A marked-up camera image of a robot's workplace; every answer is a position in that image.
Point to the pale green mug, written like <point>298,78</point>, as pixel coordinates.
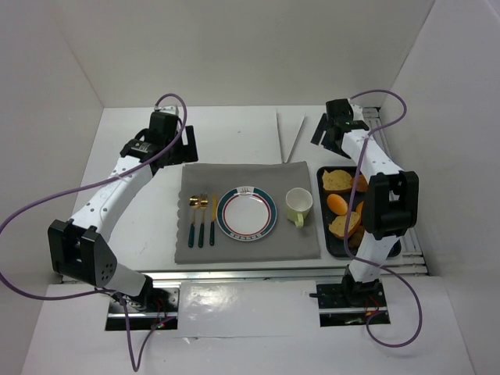
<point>298,201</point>

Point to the seeded bread slice near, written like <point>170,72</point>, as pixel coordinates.
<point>342,226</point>

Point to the seeded bread slice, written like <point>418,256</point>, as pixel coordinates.
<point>342,226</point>
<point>336,181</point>

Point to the gold fork green handle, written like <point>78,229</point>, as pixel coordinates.
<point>203,202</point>

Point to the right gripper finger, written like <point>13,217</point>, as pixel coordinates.
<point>320,135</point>
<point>329,142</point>

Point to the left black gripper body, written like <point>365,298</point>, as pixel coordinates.
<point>187,144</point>

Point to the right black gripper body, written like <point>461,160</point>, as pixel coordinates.
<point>323,133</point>

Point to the orange round bun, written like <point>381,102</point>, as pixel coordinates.
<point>337,204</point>

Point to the black bread tray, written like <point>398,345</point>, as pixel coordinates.
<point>335,245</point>

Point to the gold knife green handle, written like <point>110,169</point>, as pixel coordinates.
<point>213,220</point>

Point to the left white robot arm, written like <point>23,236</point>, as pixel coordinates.
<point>79,246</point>

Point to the white plate with striped rim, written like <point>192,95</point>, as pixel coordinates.
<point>246,214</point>

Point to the orange glazed donut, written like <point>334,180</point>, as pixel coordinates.
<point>360,190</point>

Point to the brown croissant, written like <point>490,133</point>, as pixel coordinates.
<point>355,240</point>

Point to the gold spoon green handle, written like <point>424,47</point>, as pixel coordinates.
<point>194,202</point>

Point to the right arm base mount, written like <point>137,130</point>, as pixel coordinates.
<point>335,310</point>

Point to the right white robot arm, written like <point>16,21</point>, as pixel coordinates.
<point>366,209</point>

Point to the seeded bread slice far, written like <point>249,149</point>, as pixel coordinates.
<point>336,181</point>

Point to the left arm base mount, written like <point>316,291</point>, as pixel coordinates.
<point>162,313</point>

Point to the grey cloth placemat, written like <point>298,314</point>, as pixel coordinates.
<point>284,243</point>

